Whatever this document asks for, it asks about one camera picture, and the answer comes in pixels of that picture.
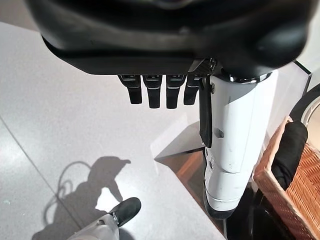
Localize left robot leg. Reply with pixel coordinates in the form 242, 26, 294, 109
32, 196, 142, 240

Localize round glass washer door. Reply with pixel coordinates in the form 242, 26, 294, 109
289, 83, 320, 126

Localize long black garment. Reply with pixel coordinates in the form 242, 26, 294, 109
271, 122, 309, 191

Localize wicker laundry basket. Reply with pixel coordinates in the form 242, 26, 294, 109
252, 116, 320, 240

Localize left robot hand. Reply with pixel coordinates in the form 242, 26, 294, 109
24, 0, 313, 221

